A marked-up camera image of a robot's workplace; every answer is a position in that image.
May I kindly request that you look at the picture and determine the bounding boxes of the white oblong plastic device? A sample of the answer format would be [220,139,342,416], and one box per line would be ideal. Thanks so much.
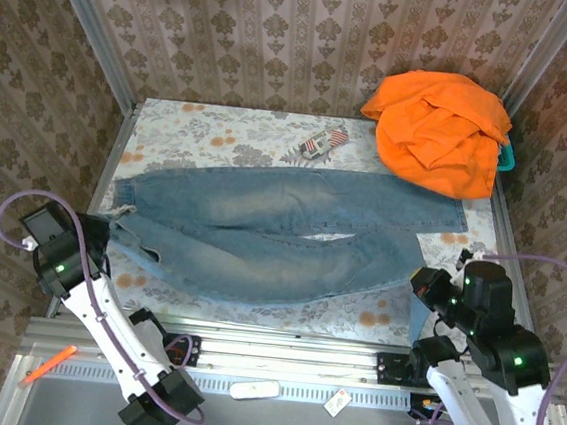
[228,376,281,404]

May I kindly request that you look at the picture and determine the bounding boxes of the floral patterned tablecloth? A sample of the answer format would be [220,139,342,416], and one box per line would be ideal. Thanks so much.
[75,92,518,358]

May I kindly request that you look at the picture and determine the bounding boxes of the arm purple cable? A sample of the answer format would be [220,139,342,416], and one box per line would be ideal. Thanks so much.
[428,245,567,425]
[0,185,226,425]

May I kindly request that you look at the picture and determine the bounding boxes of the teal plastic basket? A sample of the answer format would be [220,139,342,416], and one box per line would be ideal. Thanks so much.
[495,135,519,175]

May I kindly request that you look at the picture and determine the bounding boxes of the white tag with red mark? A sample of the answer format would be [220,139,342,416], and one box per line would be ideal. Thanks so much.
[322,386,352,420]

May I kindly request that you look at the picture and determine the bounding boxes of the light blue denim trousers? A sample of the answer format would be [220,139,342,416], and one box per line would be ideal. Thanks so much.
[101,148,472,351]

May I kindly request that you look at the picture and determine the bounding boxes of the black connector with coloured wires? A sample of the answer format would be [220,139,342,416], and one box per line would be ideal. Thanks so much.
[407,392,443,422]

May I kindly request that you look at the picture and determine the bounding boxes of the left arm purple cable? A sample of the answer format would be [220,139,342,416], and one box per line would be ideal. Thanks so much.
[0,185,226,425]

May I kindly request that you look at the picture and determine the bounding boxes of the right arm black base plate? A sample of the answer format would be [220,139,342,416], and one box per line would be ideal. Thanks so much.
[375,350,431,388]

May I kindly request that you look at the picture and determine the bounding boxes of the flag print striped pouch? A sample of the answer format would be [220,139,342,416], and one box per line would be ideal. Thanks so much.
[297,126,349,163]

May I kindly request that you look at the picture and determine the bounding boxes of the aluminium frame post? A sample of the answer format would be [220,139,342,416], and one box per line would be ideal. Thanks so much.
[498,0,567,120]
[30,0,149,112]

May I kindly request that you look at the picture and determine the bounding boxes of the aluminium mounting rail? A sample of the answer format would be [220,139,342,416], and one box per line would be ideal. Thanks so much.
[18,305,567,408]

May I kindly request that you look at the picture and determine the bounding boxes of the orange crumpled garment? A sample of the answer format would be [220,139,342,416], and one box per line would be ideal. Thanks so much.
[353,64,518,204]

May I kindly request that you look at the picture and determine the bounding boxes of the slotted grey cable duct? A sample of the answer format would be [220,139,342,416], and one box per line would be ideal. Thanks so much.
[29,358,417,414]

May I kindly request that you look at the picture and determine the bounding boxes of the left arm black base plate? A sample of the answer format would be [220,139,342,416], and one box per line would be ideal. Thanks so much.
[157,330,202,368]

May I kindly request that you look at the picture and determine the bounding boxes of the orange marker pen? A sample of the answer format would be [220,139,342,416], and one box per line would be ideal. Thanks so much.
[20,340,79,390]

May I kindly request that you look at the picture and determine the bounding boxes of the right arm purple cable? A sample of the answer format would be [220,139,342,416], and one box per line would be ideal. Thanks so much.
[428,245,567,425]

